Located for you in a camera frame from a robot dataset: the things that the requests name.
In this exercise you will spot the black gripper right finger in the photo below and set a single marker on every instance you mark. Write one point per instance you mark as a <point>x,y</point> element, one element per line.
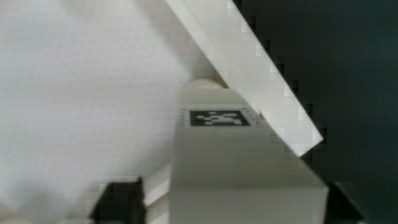
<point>345,211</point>

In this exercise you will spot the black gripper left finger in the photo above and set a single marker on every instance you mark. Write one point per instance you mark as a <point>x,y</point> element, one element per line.
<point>120,208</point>

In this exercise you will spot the white desk leg with tag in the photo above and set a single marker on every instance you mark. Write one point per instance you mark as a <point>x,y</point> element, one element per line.
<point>242,182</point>

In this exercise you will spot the white desk top tray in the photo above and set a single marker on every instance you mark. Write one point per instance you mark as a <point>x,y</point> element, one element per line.
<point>100,56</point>

